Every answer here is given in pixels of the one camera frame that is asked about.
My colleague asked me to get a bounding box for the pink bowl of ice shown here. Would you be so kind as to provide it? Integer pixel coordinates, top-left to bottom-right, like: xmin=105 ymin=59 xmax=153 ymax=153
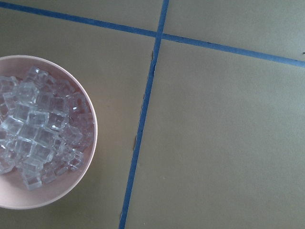
xmin=0 ymin=55 xmax=99 ymax=210

